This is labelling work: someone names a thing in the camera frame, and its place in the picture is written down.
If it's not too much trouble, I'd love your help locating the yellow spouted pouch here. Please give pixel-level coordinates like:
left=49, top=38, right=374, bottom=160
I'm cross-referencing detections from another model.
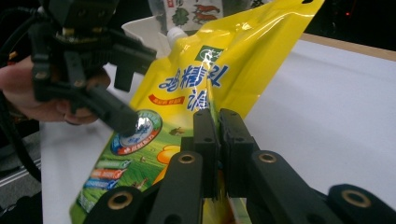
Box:
left=68, top=0, right=326, bottom=224

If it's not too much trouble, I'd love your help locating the aluminium floor rail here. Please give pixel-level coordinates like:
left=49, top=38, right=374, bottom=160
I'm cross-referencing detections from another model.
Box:
left=0, top=158, right=41, bottom=188

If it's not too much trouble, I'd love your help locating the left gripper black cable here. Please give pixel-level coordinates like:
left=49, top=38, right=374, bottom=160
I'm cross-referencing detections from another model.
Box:
left=0, top=7, right=43, bottom=185

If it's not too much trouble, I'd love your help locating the white plastic divided container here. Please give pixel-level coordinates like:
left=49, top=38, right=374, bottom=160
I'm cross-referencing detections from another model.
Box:
left=120, top=15, right=176, bottom=60

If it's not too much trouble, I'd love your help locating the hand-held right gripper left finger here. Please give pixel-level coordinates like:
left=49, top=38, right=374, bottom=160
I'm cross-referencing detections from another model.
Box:
left=181, top=107, right=219, bottom=200

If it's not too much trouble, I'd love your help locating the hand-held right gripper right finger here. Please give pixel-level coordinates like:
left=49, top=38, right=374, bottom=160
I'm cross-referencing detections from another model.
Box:
left=219, top=107, right=261, bottom=199

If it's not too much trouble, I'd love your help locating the clear bag of dried seaweed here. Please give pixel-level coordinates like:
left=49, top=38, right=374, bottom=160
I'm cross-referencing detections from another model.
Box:
left=148, top=0, right=269, bottom=32

